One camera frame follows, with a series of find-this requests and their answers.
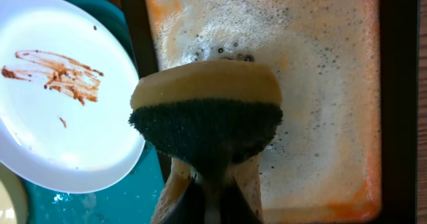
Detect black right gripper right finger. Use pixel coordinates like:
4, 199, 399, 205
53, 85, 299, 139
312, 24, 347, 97
220, 179, 262, 224

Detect yellow green sponge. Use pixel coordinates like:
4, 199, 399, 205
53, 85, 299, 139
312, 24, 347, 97
128, 59, 284, 224

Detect black tray with soapy water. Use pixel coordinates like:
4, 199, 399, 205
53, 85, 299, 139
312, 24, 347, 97
121, 0, 418, 223

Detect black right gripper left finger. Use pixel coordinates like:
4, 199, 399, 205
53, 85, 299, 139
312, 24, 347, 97
160, 179, 205, 224

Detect teal plastic tray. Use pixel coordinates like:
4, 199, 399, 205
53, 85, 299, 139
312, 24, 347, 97
25, 0, 164, 223

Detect white plate with brown smears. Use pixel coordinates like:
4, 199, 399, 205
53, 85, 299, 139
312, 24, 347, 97
1, 0, 144, 193

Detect yellow plate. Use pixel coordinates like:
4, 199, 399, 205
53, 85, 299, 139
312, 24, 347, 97
1, 164, 29, 224

